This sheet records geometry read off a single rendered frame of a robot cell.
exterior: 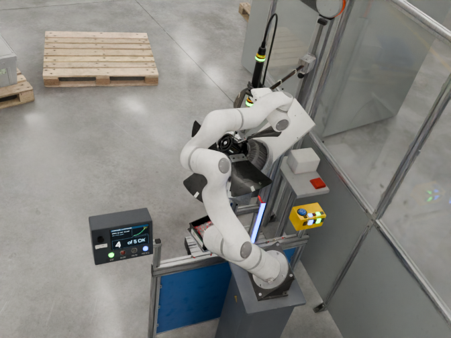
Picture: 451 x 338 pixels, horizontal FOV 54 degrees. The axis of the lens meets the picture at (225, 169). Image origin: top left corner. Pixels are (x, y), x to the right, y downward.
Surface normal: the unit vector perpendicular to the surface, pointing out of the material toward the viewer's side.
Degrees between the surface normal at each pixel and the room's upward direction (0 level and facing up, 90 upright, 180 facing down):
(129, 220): 15
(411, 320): 90
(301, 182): 0
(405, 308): 90
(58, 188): 0
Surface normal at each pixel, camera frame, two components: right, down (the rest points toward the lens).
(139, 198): 0.15, -0.73
